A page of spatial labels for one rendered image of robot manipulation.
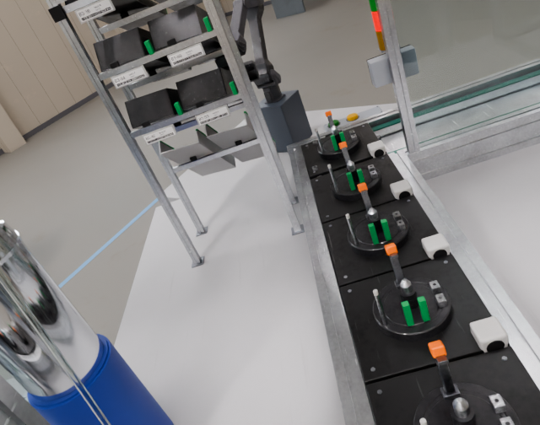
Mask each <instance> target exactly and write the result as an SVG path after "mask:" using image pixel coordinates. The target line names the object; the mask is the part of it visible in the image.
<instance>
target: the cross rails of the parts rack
mask: <svg viewBox="0 0 540 425"><path fill-rule="evenodd" d="M96 1H98V0H78V1H76V2H73V3H70V4H68V5H66V6H64V7H62V10H63V12H64V13H65V14H66V13H70V12H72V11H73V10H76V9H78V8H81V7H83V6H86V5H88V4H91V3H93V2H96ZM183 1H185V0H167V1H165V2H162V3H159V4H157V5H154V6H153V7H150V8H146V9H144V10H143V11H140V12H138V13H135V14H132V15H130V16H128V17H126V18H124V19H120V20H117V21H116V22H113V23H111V24H108V25H105V26H103V27H101V28H99V31H100V33H101V34H104V33H106V32H108V31H111V30H114V29H116V28H119V27H121V26H123V25H125V24H129V23H131V22H133V21H135V20H138V19H141V18H143V17H146V16H148V15H150V14H152V13H156V12H158V11H160V10H162V9H165V8H168V7H170V6H173V5H175V4H177V3H180V2H183ZM214 36H216V33H215V31H214V29H213V31H211V32H207V31H206V32H204V33H201V34H200V35H196V36H193V37H191V38H189V39H186V40H183V41H181V42H178V43H177V44H175V45H173V46H170V47H168V46H167V47H166V48H163V49H161V50H158V51H156V52H155V53H154V54H153V55H149V54H148V55H146V56H142V57H139V58H138V59H135V60H133V61H130V62H127V63H125V64H122V65H121V66H120V67H116V68H113V69H110V70H107V71H105V72H102V73H99V74H98V77H99V79H100V81H102V80H104V79H107V78H110V77H112V76H115V75H117V74H119V73H123V72H125V71H127V70H130V69H132V68H135V67H138V66H141V65H143V64H145V63H147V62H151V61H153V60H156V59H158V58H161V57H162V56H166V55H169V54H171V53H173V52H176V51H179V50H181V49H184V48H186V47H188V46H192V45H195V44H197V43H199V42H201V41H204V40H207V39H210V38H212V37H214ZM222 55H224V53H223V50H222V48H221V49H218V50H217V51H213V52H210V53H208V54H207V55H206V56H202V57H199V58H196V59H194V60H191V61H189V62H185V63H183V64H181V65H179V66H176V67H172V68H169V69H166V70H164V71H162V72H160V73H157V74H155V75H154V76H151V77H150V76H149V77H147V78H144V79H142V80H139V81H137V82H135V83H131V84H128V87H129V89H130V90H132V89H135V88H138V87H141V86H143V85H145V84H147V83H152V82H153V81H156V80H158V79H161V78H164V77H167V76H169V75H171V74H174V73H178V72H179V71H182V70H185V69H187V68H189V67H193V66H196V65H197V64H200V63H203V62H206V61H208V60H211V59H214V58H215V57H218V56H222ZM239 99H241V97H240V93H239V92H238V94H237V95H233V94H231V95H228V96H225V97H223V98H221V99H218V100H215V101H212V102H209V103H207V104H205V105H204V106H202V107H199V108H197V107H196V108H193V109H191V110H187V111H185V112H183V115H181V116H179V115H175V116H171V117H169V118H166V119H164V120H162V121H157V122H155V123H153V124H151V125H150V126H147V127H145V128H143V127H141V128H139V129H137V130H134V131H132V132H130V135H131V137H132V138H135V137H138V136H141V135H143V134H146V133H148V132H152V131H154V130H157V129H160V128H162V127H164V126H168V125H170V124H173V123H176V122H178V121H182V120H185V119H186V118H189V117H192V116H195V115H198V114H201V113H203V112H205V111H208V110H211V109H214V108H217V107H219V106H221V105H226V104H228V103H230V102H233V101H235V100H239ZM242 108H245V106H244V103H243V101H242V102H240V103H238V104H235V105H232V106H229V112H233V111H236V110H239V109H242ZM195 125H198V123H197V120H196V119H194V120H191V121H188V122H185V123H183V124H181V126H177V127H175V126H174V128H175V130H176V132H179V131H182V130H185V129H187V128H189V127H192V126H195Z"/></svg>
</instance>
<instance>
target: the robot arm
mask: <svg viewBox="0 0 540 425"><path fill-rule="evenodd" d="M263 12H264V0H234V1H233V14H232V20H231V25H230V29H231V32H232V34H233V36H234V38H235V43H236V45H237V47H238V50H239V52H240V56H244V55H245V54H246V40H245V39H244V32H245V26H246V19H247V20H248V23H249V28H250V33H251V42H252V47H253V52H254V57H255V61H252V60H251V61H248V62H244V65H245V68H246V71H247V74H248V76H249V79H250V80H251V82H254V83H255V85H256V86H257V88H258V89H262V88H263V92H264V95H265V98H266V101H265V102H264V103H265V104H268V103H276V102H279V101H280V100H281V99H282V98H283V97H284V96H285V94H282V93H281V90H280V88H279V86H278V84H279V83H281V76H280V74H279V73H277V72H276V71H275V70H274V68H273V64H272V63H271V62H270V61H269V60H268V59H267V49H266V44H265V39H264V34H263V28H262V15H263ZM215 63H216V64H217V67H218V68H220V67H221V68H223V69H226V70H229V71H230V67H229V65H228V63H227V61H226V58H225V56H224V57H222V58H219V59H217V60H215Z"/></svg>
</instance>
